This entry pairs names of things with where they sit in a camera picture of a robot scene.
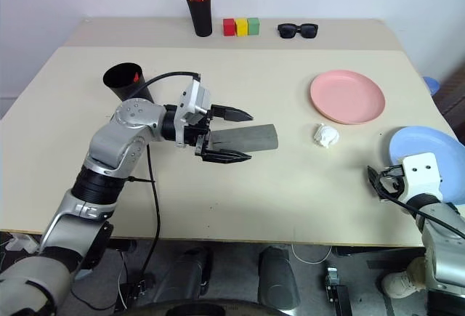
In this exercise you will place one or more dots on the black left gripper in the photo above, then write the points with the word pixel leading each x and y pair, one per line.
pixel 198 130

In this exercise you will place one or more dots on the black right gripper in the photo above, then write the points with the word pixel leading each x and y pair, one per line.
pixel 397 187

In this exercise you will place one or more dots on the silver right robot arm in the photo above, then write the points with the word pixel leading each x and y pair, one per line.
pixel 443 250

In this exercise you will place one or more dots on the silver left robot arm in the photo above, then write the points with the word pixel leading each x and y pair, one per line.
pixel 120 138

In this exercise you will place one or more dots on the crumpled white paper ball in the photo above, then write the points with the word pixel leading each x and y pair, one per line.
pixel 326 136

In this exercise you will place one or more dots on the blue round plate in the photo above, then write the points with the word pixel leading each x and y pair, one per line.
pixel 428 141

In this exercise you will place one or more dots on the pink round plate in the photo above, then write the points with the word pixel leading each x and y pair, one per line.
pixel 347 96

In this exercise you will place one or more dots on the white sneaker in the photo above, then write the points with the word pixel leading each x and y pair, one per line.
pixel 399 285

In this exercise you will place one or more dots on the red wooden block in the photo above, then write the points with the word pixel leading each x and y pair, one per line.
pixel 229 27

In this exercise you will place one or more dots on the yellow wooden block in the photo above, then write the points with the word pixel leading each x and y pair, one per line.
pixel 241 27

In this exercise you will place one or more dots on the green wooden block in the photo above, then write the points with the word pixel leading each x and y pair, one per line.
pixel 253 26

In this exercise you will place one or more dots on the black cylindrical pen holder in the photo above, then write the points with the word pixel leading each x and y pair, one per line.
pixel 200 18
pixel 125 92

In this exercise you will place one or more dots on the blue round plastic stool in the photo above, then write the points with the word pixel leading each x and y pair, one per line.
pixel 431 85

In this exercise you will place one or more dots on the dark brown furniture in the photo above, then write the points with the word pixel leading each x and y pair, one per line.
pixel 452 98

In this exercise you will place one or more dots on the black sunglasses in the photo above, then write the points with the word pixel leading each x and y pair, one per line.
pixel 288 31

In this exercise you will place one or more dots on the dark grey rounded shape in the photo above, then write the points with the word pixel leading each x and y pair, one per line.
pixel 278 276
pixel 185 276

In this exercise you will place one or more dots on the white power strip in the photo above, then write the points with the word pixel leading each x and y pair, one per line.
pixel 20 243

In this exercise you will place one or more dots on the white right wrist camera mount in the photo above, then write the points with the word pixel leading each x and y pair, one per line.
pixel 421 174

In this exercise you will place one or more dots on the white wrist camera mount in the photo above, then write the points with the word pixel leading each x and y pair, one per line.
pixel 421 174
pixel 194 100

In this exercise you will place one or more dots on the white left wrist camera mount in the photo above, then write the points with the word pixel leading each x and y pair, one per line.
pixel 194 100

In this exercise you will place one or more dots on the black metal bracket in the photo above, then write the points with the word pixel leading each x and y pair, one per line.
pixel 336 290

